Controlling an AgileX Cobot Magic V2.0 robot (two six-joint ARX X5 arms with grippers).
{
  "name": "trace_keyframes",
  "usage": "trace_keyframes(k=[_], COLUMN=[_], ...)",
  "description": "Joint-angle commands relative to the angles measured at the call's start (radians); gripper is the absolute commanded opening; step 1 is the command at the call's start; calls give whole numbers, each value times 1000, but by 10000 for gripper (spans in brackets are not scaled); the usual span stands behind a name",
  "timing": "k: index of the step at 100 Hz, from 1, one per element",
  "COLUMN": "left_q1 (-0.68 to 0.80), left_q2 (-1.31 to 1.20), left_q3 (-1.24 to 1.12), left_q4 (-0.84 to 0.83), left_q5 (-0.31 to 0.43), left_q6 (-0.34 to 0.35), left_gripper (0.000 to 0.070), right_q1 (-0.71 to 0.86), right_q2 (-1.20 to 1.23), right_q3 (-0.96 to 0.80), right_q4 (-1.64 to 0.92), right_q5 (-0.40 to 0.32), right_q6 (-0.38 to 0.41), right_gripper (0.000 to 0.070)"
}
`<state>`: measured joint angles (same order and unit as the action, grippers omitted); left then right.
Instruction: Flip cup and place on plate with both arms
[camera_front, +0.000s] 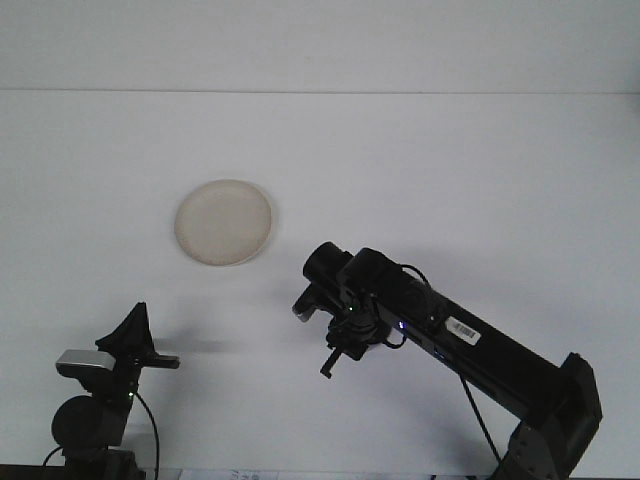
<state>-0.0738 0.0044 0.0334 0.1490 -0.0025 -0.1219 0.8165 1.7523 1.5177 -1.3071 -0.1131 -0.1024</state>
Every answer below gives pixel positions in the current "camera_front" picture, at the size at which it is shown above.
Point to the pale round plate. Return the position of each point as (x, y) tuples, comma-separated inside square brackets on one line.
[(224, 222)]

